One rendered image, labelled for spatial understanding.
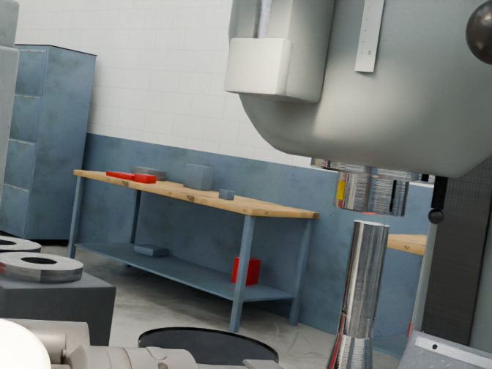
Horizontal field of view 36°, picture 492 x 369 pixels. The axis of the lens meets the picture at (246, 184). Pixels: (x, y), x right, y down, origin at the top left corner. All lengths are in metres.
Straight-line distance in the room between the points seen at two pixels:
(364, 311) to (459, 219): 0.40
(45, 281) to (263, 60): 0.42
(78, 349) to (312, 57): 0.22
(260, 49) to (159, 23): 7.08
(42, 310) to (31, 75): 7.18
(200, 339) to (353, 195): 2.33
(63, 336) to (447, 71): 0.28
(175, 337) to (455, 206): 1.98
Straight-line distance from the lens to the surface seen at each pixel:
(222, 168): 6.55
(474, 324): 0.89
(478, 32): 0.35
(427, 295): 0.91
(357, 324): 0.51
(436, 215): 0.48
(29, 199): 7.73
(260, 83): 0.40
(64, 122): 7.82
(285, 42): 0.40
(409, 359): 0.91
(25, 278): 0.76
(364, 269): 0.50
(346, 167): 0.47
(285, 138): 0.45
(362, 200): 0.49
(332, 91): 0.42
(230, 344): 2.79
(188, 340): 2.79
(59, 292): 0.75
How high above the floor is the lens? 1.31
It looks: 3 degrees down
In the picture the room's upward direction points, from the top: 8 degrees clockwise
